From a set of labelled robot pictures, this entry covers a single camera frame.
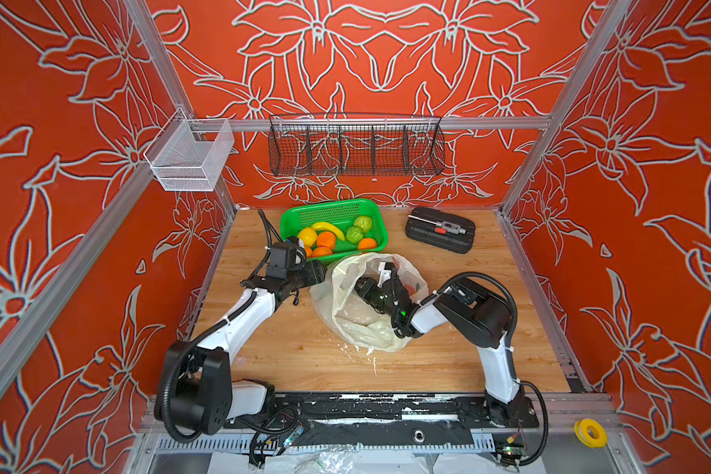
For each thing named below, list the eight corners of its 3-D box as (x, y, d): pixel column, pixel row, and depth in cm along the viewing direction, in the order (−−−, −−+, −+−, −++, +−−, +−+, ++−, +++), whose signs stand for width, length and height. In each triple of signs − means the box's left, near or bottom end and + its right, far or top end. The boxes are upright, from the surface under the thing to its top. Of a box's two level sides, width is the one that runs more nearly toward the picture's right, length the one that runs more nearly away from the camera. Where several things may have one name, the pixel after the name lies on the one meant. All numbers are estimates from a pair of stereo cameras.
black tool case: (403, 244, 110) (405, 232, 104) (407, 218, 119) (409, 205, 113) (469, 256, 106) (476, 244, 100) (468, 227, 115) (474, 215, 109)
